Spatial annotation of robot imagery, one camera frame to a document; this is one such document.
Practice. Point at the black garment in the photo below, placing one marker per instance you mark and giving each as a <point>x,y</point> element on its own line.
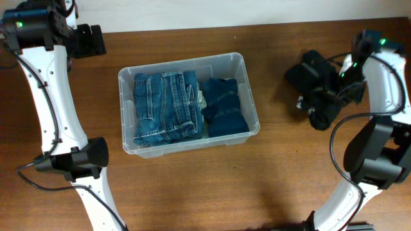
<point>321,109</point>
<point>312,73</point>

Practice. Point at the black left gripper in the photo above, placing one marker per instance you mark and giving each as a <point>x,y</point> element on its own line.
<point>89,49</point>

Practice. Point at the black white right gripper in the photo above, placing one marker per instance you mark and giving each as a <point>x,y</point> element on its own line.
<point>356,97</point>

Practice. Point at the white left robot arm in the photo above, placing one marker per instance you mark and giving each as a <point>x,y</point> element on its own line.
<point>44,37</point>

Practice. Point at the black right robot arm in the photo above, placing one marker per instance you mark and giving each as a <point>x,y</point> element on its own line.
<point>379,155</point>

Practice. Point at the light blue jeans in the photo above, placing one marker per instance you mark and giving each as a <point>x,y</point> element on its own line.
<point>202,104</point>

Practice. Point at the teal blue garment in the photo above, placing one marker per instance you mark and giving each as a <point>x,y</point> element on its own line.
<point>223,111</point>

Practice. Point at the dark blue jeans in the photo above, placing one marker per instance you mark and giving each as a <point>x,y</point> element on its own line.
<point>167,108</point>

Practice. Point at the clear plastic storage bin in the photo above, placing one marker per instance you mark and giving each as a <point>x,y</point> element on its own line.
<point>224,66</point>

